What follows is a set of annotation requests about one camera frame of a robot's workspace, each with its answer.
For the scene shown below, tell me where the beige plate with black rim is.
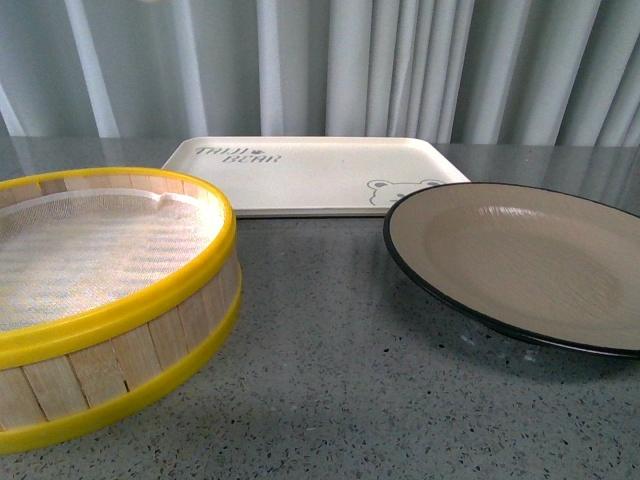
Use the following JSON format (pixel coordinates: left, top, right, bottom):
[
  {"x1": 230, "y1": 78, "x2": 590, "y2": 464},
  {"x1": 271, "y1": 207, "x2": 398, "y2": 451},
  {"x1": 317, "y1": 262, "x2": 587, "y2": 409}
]
[{"x1": 383, "y1": 183, "x2": 639, "y2": 357}]

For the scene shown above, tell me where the cream bear print tray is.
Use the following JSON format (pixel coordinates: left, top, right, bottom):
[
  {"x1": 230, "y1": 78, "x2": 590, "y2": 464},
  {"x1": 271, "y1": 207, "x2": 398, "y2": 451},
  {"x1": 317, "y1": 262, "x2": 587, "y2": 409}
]
[{"x1": 163, "y1": 137, "x2": 467, "y2": 218}]

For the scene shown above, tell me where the yellow rimmed bamboo steamer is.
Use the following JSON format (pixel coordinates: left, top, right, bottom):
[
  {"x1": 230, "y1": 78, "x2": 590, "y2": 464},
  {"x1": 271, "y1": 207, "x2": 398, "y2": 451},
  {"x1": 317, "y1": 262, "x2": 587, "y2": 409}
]
[{"x1": 1, "y1": 167, "x2": 242, "y2": 454}]

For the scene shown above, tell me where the white steamer cloth liner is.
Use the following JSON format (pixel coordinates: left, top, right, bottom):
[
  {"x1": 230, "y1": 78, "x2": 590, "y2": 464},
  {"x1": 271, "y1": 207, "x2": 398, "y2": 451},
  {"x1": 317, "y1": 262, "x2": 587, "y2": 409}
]
[{"x1": 1, "y1": 189, "x2": 224, "y2": 331}]

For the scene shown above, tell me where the grey pleated curtain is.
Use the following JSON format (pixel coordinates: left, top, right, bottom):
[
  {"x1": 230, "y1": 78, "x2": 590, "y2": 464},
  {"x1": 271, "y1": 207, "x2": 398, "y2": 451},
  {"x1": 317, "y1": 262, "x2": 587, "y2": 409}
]
[{"x1": 1, "y1": 1, "x2": 639, "y2": 147}]

